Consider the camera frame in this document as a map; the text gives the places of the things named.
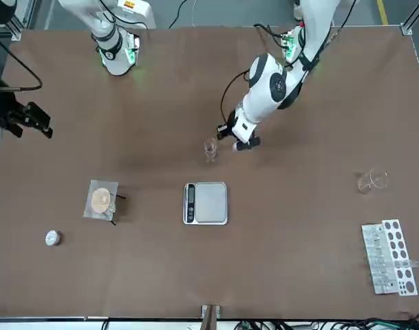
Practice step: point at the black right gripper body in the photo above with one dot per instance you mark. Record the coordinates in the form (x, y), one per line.
(1, 106)

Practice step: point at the small glass beaker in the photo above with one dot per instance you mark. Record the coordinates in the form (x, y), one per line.
(211, 153)

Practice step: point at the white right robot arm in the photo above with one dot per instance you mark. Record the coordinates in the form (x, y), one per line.
(116, 51)

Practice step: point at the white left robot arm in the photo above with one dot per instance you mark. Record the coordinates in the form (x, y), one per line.
(264, 96)

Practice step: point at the silver digital balance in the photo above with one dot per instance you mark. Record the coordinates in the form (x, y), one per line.
(211, 203)

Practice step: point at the large glass beaker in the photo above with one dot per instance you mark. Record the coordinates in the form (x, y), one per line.
(367, 184)

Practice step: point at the small white round cap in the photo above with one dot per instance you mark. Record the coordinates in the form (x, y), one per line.
(51, 238)

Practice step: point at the black tripod stand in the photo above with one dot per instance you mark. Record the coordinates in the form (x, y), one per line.
(122, 197)

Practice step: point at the glass alcohol lamp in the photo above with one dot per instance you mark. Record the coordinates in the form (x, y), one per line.
(111, 211)

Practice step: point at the white test tube rack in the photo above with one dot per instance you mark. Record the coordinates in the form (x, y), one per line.
(384, 290)

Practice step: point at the glass test tube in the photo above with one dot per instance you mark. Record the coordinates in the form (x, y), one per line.
(415, 264)

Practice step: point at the aluminium frame post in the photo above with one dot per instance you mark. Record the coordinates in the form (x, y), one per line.
(408, 28)
(211, 318)
(21, 20)

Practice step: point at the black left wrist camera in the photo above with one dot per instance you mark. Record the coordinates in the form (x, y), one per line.
(223, 132)

